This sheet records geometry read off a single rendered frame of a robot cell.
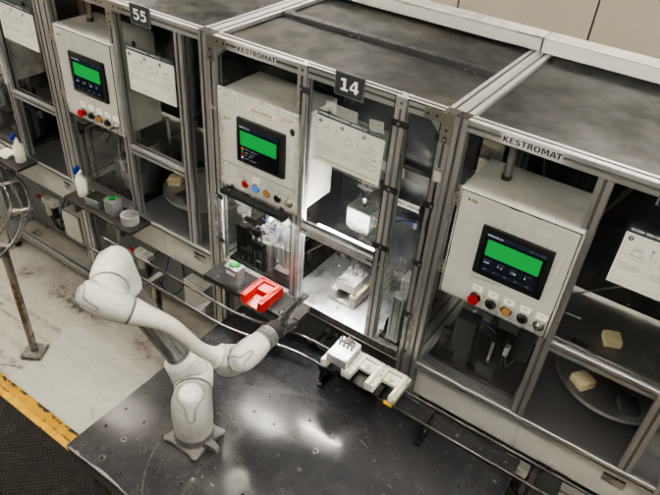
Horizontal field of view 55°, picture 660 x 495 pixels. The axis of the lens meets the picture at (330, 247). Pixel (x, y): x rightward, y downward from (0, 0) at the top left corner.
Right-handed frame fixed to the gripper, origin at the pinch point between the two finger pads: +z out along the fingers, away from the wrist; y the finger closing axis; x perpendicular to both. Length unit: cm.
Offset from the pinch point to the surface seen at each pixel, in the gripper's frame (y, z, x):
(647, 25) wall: 38, 380, -40
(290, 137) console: 60, 21, 24
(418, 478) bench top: -45, -12, -68
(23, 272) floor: -112, 7, 239
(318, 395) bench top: -44.5, -2.3, -12.8
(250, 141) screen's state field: 53, 18, 42
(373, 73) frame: 88, 37, 0
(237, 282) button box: -16.2, 8.3, 43.1
